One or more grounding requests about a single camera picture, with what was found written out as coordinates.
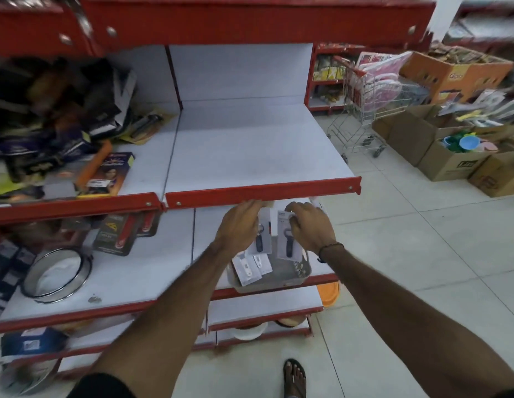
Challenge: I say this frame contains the person's right hand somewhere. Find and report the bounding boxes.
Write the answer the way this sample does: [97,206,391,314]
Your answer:
[285,201,337,256]

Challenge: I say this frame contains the person's left hand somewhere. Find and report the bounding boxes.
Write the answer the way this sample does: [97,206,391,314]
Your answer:
[214,200,266,256]

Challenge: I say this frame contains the black bottle opener white card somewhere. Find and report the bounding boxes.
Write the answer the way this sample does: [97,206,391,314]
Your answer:
[276,210,304,262]

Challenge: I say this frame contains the blue bottle opener white card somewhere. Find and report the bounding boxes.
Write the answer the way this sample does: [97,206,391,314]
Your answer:
[249,208,274,256]

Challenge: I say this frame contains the person's left forearm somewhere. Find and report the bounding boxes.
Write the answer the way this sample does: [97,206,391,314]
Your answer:
[89,240,241,398]

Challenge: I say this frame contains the person's right forearm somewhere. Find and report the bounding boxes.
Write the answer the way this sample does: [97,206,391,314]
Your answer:
[321,245,514,398]

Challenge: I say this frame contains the small white packet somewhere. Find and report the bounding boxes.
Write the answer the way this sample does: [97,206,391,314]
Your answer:
[253,254,273,276]

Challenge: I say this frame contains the grey plastic basket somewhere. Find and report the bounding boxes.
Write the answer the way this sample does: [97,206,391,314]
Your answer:
[226,243,312,294]

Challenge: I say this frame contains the large white packet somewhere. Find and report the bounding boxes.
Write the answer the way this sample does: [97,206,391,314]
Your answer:
[231,253,262,287]

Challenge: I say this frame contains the red and white shelving unit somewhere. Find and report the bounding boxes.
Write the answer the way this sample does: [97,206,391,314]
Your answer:
[0,0,436,382]

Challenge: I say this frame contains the orange plastic container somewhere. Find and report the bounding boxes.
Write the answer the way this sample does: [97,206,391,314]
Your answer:
[317,282,341,308]

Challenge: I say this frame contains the red peeler on dark card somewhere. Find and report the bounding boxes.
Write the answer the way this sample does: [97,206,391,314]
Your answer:
[137,211,161,238]
[93,213,138,257]

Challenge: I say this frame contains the white plastic bowl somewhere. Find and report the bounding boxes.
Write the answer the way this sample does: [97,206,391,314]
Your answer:
[231,322,268,341]

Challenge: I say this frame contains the small metal shopping cart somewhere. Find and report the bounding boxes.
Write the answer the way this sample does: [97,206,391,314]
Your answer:
[326,56,425,164]

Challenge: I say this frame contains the knife on yellow card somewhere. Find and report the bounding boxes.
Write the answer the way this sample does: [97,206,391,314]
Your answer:
[119,111,175,145]

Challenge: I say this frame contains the open brown cardboard box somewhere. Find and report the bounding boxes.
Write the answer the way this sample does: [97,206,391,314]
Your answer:
[372,104,448,167]

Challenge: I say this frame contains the red shelf with goods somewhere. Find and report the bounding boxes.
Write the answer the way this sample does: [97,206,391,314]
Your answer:
[305,42,367,112]

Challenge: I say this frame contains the person's foot in black sandal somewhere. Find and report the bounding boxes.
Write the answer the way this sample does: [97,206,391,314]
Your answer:
[283,359,307,398]

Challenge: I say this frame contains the brown cardboard box of cups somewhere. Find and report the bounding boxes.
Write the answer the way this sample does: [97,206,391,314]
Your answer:
[418,127,504,182]

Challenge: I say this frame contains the pink and white bags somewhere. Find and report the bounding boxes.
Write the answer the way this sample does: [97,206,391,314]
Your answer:
[350,51,413,112]

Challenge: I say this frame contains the green plastic cups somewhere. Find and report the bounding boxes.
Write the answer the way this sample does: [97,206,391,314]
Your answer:
[442,133,465,153]

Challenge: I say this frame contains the round metal sieve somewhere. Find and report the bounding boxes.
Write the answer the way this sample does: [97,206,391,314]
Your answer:
[20,247,94,304]

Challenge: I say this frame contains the brown printed cardboard box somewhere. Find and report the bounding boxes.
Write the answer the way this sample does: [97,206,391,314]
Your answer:
[468,138,514,198]

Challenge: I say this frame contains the orange cardboard box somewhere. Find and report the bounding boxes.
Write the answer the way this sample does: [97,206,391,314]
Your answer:
[399,46,514,106]

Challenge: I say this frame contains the pile of dark packets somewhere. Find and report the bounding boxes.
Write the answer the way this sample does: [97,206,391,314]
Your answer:
[0,57,137,199]

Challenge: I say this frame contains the pile of white packaged utensils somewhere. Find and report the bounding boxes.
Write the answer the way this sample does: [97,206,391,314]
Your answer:
[437,88,514,128]

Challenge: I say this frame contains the person's black sleeve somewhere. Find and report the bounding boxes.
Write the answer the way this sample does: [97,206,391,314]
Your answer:
[66,372,136,398]

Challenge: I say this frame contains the stack of black boxes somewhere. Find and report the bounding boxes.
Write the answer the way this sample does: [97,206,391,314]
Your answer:
[0,238,37,321]

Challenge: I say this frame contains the white hanging paper sign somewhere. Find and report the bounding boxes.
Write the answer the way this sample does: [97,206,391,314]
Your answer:
[426,0,465,43]

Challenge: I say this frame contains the blue and white packet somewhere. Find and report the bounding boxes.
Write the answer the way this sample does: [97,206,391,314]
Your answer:
[0,327,70,359]

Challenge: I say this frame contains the shiny metal pan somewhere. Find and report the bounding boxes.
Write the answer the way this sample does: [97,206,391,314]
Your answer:
[0,360,62,395]

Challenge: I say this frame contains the dark cord bracelet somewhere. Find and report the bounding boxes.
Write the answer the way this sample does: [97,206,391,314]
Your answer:
[317,242,345,264]

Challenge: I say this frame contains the orange handled tool packet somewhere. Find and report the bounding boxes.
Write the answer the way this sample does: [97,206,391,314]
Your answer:
[76,140,136,198]

